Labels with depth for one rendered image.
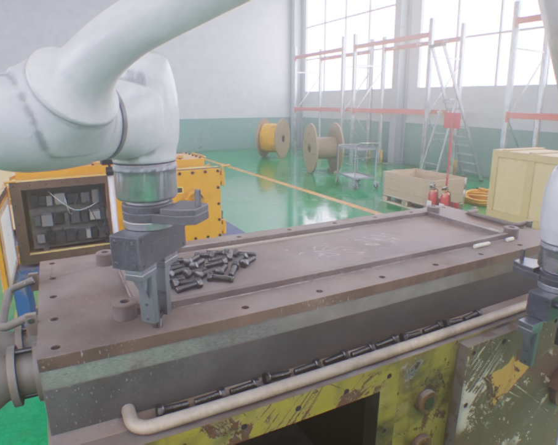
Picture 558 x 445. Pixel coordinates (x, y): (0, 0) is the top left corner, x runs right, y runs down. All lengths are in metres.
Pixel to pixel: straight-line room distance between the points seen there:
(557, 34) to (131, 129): 0.46
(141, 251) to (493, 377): 0.83
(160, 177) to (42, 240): 2.94
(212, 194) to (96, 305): 2.72
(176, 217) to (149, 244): 0.06
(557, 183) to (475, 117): 11.20
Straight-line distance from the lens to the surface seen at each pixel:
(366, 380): 0.88
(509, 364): 1.17
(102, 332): 0.76
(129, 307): 0.77
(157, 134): 0.61
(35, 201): 3.47
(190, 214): 0.62
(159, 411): 0.76
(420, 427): 1.07
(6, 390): 0.87
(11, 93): 0.51
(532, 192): 6.29
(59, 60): 0.50
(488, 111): 11.93
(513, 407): 1.28
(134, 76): 0.62
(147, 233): 0.65
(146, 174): 0.63
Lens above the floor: 1.71
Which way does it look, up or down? 15 degrees down
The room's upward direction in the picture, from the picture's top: straight up
